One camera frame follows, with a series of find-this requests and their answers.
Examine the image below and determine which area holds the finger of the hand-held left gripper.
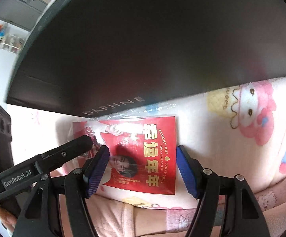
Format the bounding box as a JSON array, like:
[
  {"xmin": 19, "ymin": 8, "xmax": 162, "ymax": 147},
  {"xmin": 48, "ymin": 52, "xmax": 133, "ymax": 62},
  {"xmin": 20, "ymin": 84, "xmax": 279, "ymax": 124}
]
[{"xmin": 36, "ymin": 135, "xmax": 94, "ymax": 176}]

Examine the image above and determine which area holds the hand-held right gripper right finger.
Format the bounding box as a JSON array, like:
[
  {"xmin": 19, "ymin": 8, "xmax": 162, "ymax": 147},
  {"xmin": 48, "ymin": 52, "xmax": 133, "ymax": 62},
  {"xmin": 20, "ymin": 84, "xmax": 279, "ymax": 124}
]
[{"xmin": 176, "ymin": 145, "xmax": 272, "ymax": 237}]

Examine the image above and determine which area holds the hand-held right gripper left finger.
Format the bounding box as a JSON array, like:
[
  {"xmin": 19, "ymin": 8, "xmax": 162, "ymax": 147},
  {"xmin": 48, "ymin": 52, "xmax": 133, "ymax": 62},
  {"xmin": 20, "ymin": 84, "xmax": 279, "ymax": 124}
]
[{"xmin": 12, "ymin": 145, "xmax": 110, "ymax": 237}]

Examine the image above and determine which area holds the red envelope packet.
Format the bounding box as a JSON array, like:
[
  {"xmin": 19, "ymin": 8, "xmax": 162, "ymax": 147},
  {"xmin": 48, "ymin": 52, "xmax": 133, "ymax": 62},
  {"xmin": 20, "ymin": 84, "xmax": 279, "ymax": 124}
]
[{"xmin": 72, "ymin": 115, "xmax": 178, "ymax": 195}]

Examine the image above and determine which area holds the black cardboard box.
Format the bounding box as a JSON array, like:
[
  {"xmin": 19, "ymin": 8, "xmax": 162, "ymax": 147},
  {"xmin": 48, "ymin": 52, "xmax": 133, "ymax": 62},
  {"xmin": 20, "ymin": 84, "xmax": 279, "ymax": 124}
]
[{"xmin": 6, "ymin": 0, "xmax": 286, "ymax": 116}]

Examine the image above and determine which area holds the person's left hand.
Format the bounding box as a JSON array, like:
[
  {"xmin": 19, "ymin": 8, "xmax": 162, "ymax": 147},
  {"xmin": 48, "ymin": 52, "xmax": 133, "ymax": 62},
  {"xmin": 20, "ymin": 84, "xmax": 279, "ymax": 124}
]
[{"xmin": 0, "ymin": 206, "xmax": 17, "ymax": 231}]

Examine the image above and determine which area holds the pink printed blanket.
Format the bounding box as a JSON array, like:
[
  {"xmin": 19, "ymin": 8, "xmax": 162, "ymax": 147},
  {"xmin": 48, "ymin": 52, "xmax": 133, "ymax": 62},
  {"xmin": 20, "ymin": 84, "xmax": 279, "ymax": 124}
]
[{"xmin": 7, "ymin": 71, "xmax": 286, "ymax": 210}]

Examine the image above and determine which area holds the white shelf rack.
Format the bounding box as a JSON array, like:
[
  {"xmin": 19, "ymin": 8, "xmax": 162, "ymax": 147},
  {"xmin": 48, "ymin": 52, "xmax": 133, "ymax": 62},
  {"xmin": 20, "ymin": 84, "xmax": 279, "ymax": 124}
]
[{"xmin": 0, "ymin": 33, "xmax": 26, "ymax": 53}]

